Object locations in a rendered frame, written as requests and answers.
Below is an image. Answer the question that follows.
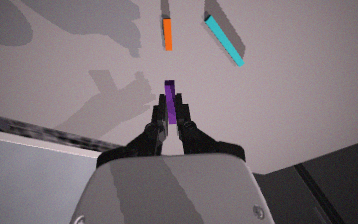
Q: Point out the purple rod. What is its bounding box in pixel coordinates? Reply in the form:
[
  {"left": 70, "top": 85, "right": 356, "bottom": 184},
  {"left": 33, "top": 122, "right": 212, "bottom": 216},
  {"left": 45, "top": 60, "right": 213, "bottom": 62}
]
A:
[{"left": 164, "top": 80, "right": 176, "bottom": 124}]

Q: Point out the turquoise rod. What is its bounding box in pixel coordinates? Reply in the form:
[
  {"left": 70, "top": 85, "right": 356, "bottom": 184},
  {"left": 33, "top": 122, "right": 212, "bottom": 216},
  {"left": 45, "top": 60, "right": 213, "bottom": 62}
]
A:
[{"left": 205, "top": 15, "right": 244, "bottom": 67}]

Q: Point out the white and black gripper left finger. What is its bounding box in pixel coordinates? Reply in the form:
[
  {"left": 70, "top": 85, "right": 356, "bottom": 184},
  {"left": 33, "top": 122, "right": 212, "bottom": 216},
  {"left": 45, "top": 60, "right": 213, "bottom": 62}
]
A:
[{"left": 96, "top": 94, "right": 168, "bottom": 168}]

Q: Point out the orange rectangular bar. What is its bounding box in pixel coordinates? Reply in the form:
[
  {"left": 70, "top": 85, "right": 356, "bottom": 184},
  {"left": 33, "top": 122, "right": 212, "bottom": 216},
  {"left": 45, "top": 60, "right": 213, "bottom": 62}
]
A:
[{"left": 163, "top": 18, "right": 172, "bottom": 50}]

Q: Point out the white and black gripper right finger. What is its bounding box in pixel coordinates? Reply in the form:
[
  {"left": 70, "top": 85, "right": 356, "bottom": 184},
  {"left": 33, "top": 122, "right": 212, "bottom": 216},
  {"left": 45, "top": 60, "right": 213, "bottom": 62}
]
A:
[{"left": 175, "top": 93, "right": 246, "bottom": 163}]

